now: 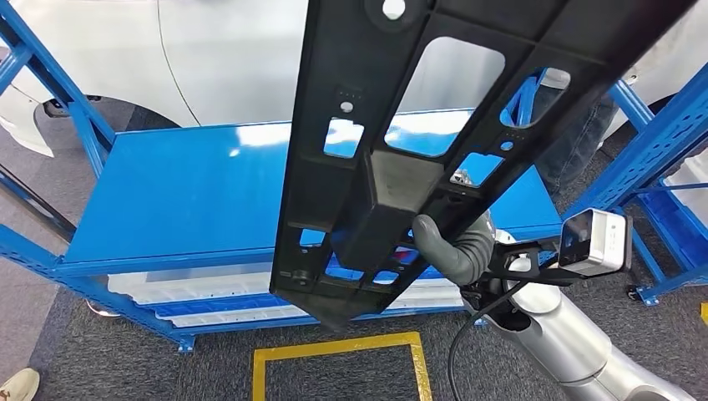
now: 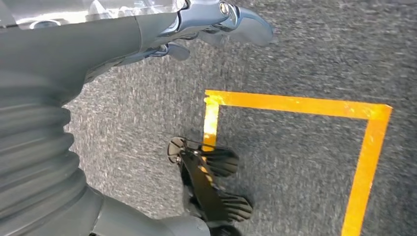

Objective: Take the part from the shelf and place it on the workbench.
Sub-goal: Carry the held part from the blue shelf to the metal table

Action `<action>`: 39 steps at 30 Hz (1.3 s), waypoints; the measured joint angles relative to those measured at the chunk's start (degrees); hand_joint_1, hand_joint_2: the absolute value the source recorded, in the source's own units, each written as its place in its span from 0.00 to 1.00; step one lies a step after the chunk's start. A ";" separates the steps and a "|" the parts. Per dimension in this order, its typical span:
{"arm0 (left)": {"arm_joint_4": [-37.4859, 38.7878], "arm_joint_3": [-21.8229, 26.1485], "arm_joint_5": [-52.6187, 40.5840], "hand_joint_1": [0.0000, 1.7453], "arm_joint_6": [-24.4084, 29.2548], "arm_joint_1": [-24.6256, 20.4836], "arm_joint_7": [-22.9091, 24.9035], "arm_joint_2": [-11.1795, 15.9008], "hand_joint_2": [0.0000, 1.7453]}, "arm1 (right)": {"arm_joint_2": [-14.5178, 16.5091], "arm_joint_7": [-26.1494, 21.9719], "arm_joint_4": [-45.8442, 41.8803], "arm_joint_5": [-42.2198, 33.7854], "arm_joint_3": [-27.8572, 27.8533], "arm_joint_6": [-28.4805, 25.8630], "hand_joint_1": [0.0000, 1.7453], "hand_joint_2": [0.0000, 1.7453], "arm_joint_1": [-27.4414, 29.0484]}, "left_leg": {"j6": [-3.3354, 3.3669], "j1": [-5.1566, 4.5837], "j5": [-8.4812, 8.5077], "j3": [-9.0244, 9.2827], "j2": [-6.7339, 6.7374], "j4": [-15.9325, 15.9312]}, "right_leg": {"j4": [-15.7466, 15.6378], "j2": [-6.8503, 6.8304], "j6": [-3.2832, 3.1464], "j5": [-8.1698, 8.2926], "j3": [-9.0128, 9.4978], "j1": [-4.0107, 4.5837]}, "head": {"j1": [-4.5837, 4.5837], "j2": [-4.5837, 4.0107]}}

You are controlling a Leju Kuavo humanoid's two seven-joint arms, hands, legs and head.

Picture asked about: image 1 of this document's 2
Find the black camera cable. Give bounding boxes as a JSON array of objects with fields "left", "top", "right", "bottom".
[{"left": 447, "top": 279, "right": 529, "bottom": 401}]

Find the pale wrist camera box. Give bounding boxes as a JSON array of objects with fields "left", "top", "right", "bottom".
[{"left": 557, "top": 207, "right": 634, "bottom": 278}]

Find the white car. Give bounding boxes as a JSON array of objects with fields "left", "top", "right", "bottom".
[{"left": 0, "top": 0, "right": 708, "bottom": 159}]

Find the white plastic tray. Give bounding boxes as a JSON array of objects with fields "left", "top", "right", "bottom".
[
  {"left": 108, "top": 264, "right": 463, "bottom": 307},
  {"left": 157, "top": 302, "right": 466, "bottom": 328}
]

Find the person's foot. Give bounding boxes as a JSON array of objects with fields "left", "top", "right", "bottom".
[{"left": 0, "top": 368, "right": 41, "bottom": 401}]

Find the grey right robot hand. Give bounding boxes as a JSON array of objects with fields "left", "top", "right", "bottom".
[{"left": 412, "top": 214, "right": 466, "bottom": 284}]

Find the black camera bracket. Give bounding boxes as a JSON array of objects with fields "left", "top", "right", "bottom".
[{"left": 462, "top": 241, "right": 579, "bottom": 302}]

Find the dark metal bar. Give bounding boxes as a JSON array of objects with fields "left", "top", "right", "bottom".
[{"left": 0, "top": 165, "right": 78, "bottom": 243}]

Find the black plastic panel part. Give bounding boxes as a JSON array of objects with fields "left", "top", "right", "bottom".
[{"left": 269, "top": 0, "right": 698, "bottom": 333}]

